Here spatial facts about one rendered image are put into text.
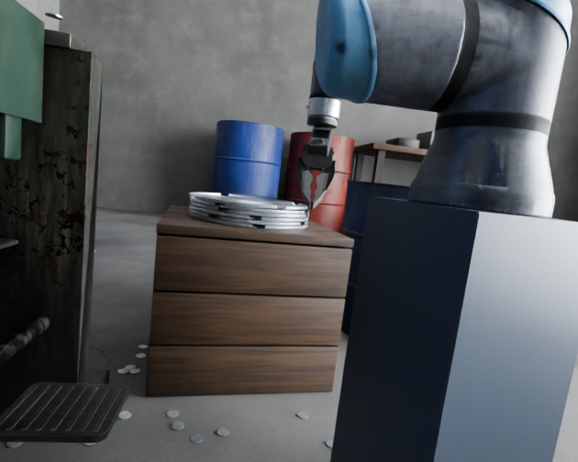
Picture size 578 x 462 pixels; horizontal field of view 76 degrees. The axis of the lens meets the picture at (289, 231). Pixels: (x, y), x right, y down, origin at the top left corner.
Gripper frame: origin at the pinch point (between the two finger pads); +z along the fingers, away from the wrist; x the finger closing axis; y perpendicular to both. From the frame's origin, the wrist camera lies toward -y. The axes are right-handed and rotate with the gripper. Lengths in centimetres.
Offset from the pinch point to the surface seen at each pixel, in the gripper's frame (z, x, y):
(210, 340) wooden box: 28.7, 15.6, -19.9
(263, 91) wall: -87, 76, 276
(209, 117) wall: -56, 123, 263
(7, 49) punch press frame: -17, 38, -44
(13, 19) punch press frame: -21, 38, -43
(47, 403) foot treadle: 25, 25, -52
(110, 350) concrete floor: 41, 44, -9
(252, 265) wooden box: 12.7, 9.1, -17.4
